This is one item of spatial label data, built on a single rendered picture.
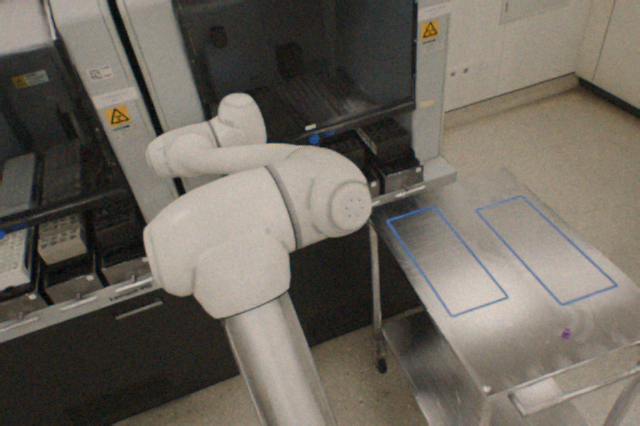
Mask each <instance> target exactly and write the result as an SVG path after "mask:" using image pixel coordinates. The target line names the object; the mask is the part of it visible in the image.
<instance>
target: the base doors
mask: <svg viewBox="0 0 640 426"><path fill-rule="evenodd" d="M575 74H576V75H578V76H580V77H581V78H584V79H586V80H588V81H590V83H592V84H594V85H596V86H598V87H600V88H602V89H604V90H605V91H608V92H610V93H612V94H613V95H615V96H617V98H620V99H622V100H623V101H625V102H627V103H629V104H632V105H633V106H635V107H637V108H639V109H640V0H593V4H592V8H590V12H589V17H588V21H587V25H586V30H585V34H584V38H583V43H582V45H581V48H580V52H579V57H578V61H577V65H576V70H575Z"/></svg>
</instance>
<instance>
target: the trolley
mask: <svg viewBox="0 0 640 426"><path fill-rule="evenodd" d="M366 228H367V246H368V264H369V282H370V300H371V319H372V322H373V337H374V350H373V358H374V362H375V365H376V367H377V369H378V371H379V372H380V374H385V372H387V370H388V368H387V364H386V354H385V353H384V351H383V349H382V340H381V334H382V336H383V338H384V340H385V342H387V344H388V347H389V349H390V351H391V353H392V355H393V357H394V360H395V362H396V364H397V365H398V367H400V369H401V371H402V374H403V376H404V378H405V380H406V382H407V384H408V387H409V389H410V391H412V393H413V394H414V396H415V399H416V401H417V403H418V405H419V407H420V410H421V412H422V414H424V416H425V418H426V420H427V423H428V425H429V426H590V425H589V424H588V423H587V422H586V420H584V418H583V417H582V415H581V414H580V413H579V411H578V410H577V409H576V408H575V405H573V404H572V403H571V401H570V400H572V399H576V398H578V397H581V396H583V395H586V393H589V392H592V391H594V390H597V389H601V388H603V387H606V386H608V385H612V384H614V383H617V382H619V381H622V380H626V379H628V377H629V379H628V380H627V382H626V384H625V386H624V388H622V389H621V392H620V394H619V396H618V398H617V399H616V401H615V403H614V406H613V408H612V409H611V411H609V412H610V413H608V415H607V417H606V419H605V421H604V423H603V425H602V426H619V424H620V423H622V421H623V419H624V418H625V415H626V413H627V412H628V410H629V408H630V407H631V405H632V402H633V401H634V399H636V397H637V396H638V394H639V392H640V358H639V360H638V362H637V364H635V367H634V368H632V369H629V370H627V371H623V372H621V373H618V374H616V375H613V376H609V377H607V378H604V379H602V381H598V382H596V383H593V384H590V385H587V386H584V387H582V388H579V389H577V390H573V391H570V392H568V393H564V392H563V391H562V390H561V389H560V387H559V386H558V385H557V383H556V381H555V380H554V379H552V378H555V377H557V376H560V375H562V374H566V373H569V372H571V371H574V369H577V370H578V368H580V367H583V366H585V365H588V364H592V363H594V362H597V361H599V360H603V359H606V358H608V357H611V356H615V355H617V354H620V352H622V351H626V350H629V349H631V348H634V347H638V346H639V348H640V288H639V286H638V285H637V284H635V283H634V282H633V281H632V280H631V279H630V278H628V277H627V276H626V275H625V273H624V272H623V271H621V270H620V269H619V268H617V267H616V266H615V265H614V264H613V263H612V262H611V260H610V259H608V258H606V257H605V256H604V255H603V254H602V253H601V252H600V251H599V250H598V249H597V248H596V247H594V246H593V245H592V244H591V243H590V242H589V241H588V240H587V239H586V238H584V237H583V236H581V234H580V233H579V232H578V231H577V230H576V229H575V228H573V227H572V226H571V225H570V224H568V223H567V221H566V220H565V219H564V218H562V217H561V216H560V215H559V214H558V213H557V212H556V211H554V210H553V209H552V207H550V206H549V205H548V204H547V203H546V202H545V201H544V200H543V199H541V198H540V197H538V196H537V195H536V194H535V192H534V191H533V190H532V189H531V188H530V187H528V186H526V185H525V184H524V183H523V182H522V181H521V180H520V178H519V177H518V176H517V175H515V174H513V173H512V172H511V171H510V170H509V169H508V168H507V167H504V168H500V169H497V170H493V171H490V172H486V173H483V174H479V175H475V176H472V177H469V179H465V180H461V181H458V182H455V183H451V184H447V185H444V186H441V187H437V188H433V189H430V190H427V191H423V192H419V193H416V195H413V196H409V197H405V198H402V199H399V200H396V201H392V202H388V203H385V204H382V205H378V206H374V207H371V213H370V216H369V218H368V220H367V221H366ZM378 236H379V238H380V240H381V241H382V244H383V245H384V247H385V249H386V250H387V252H388V253H389V255H391V257H392V259H393V261H394V262H395V264H396V266H397V267H398V269H399V270H400V272H401V274H402V276H403V278H405V279H406V281H407V282H408V284H409V286H410V288H411V290H412V291H413V293H414V295H415V296H416V298H418V299H419V302H420V304H421V305H422V307H423V308H424V310H423V311H420V312H416V313H414V314H411V315H408V316H405V318H401V319H398V320H395V321H392V322H389V323H385V324H383V325H381V313H380V286H379V259H378ZM563 328H570V329H571V335H570V338H569V339H564V338H562V337H561V334H562V330H563Z"/></svg>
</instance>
